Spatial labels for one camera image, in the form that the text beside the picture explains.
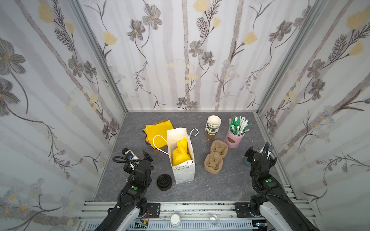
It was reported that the white paper bag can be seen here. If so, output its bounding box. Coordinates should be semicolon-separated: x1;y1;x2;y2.
152;128;199;184

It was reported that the brown cardboard napkin tray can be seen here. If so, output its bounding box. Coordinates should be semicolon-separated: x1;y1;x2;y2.
154;146;168;154

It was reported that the stack of black lids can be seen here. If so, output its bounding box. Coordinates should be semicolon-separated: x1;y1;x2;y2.
157;174;172;191

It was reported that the bundle of wrapped straws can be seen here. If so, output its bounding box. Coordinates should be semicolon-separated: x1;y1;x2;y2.
229;116;252;136

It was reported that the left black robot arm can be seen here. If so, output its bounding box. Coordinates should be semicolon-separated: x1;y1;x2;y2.
96;148;154;231

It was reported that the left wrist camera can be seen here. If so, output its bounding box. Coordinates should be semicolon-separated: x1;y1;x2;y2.
125;149;139;162

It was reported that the yellow napkin stack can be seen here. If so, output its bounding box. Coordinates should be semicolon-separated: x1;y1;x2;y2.
143;119;173;149

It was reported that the brown pulp cup carrier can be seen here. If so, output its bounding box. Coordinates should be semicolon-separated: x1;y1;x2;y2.
203;140;228;174

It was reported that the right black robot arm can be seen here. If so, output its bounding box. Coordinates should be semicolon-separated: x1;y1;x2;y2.
244;143;319;231

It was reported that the single yellow napkin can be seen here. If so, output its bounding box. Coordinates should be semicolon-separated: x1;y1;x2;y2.
172;137;191;167

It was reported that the stack of paper cups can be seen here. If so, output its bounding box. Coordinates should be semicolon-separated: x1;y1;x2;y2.
205;115;222;141

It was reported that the amber spice bottle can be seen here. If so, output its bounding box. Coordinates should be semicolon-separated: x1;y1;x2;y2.
121;148;130;155

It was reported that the teal ceramic cup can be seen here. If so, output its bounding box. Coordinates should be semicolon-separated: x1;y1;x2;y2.
243;157;251;167

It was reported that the pink straw holder cup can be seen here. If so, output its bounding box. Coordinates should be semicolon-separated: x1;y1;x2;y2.
225;130;243;149

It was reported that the aluminium mounting rail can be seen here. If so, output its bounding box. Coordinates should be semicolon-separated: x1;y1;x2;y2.
72;200;323;231

